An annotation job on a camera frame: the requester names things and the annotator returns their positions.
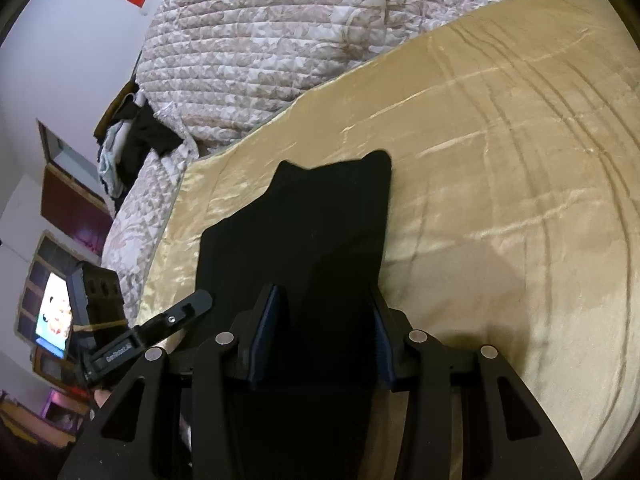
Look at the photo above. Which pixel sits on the light blue garment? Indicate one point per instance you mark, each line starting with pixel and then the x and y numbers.
pixel 107 166

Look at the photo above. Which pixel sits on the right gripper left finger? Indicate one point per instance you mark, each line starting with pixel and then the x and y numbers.
pixel 165 418

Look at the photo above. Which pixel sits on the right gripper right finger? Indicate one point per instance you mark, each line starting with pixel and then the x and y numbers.
pixel 468 410

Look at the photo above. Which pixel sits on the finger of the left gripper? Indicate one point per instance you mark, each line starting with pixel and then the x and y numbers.
pixel 177 317

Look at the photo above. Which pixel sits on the golden satin bed sheet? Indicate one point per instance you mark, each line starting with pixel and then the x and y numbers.
pixel 514 205

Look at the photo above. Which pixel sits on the black clothes pile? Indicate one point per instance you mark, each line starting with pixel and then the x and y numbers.
pixel 138 133

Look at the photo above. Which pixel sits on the bright television screen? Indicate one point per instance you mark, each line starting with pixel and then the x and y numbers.
pixel 54 317

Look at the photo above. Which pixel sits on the black pants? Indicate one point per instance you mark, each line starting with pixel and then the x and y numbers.
pixel 317 237

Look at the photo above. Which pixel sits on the person's left hand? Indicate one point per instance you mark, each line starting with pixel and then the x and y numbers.
pixel 101 396

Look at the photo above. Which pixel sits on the dark wooden door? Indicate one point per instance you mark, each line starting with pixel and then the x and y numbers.
pixel 74 209

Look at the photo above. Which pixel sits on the beige floral quilted comforter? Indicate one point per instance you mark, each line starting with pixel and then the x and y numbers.
pixel 215 70

